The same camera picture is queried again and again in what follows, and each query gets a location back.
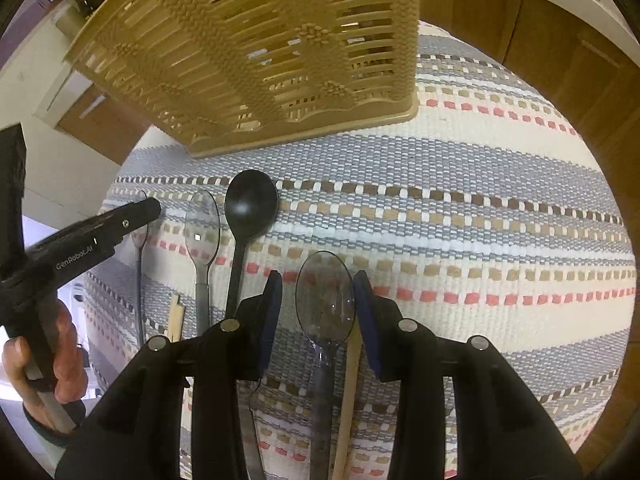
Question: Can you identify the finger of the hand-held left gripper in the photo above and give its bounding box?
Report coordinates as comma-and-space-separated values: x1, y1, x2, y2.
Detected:
97, 197, 162, 248

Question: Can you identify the wooden chopstick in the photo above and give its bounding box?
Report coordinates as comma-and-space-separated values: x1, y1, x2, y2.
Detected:
332, 330, 362, 480
169, 293, 186, 344

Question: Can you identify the clear spoon grey handle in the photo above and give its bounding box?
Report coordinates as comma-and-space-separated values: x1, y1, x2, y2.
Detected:
184, 189, 221, 337

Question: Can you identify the black plastic spoon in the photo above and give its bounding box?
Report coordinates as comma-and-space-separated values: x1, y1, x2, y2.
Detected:
223, 169, 280, 322

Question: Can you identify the striped woven mat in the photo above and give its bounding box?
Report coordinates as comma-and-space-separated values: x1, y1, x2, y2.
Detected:
80, 20, 638, 480

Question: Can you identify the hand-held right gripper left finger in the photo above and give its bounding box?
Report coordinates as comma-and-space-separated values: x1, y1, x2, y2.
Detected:
54, 270, 284, 480

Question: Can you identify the person's left hand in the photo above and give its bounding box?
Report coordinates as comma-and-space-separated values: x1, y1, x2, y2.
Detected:
1, 299, 90, 413

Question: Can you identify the grey metal utensil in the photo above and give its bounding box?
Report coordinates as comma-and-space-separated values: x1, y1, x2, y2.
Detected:
239, 380, 269, 480

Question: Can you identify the large clear plastic spoon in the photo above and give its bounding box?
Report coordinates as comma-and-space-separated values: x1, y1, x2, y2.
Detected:
295, 250, 357, 480

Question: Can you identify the small clear plastic spoon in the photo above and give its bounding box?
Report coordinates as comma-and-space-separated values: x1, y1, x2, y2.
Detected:
131, 191, 151, 348

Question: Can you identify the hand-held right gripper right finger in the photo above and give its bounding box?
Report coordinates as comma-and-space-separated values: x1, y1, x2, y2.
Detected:
352, 269, 583, 480

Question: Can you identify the woven wicker basket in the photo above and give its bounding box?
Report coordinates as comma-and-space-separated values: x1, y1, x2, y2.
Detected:
64, 0, 420, 159

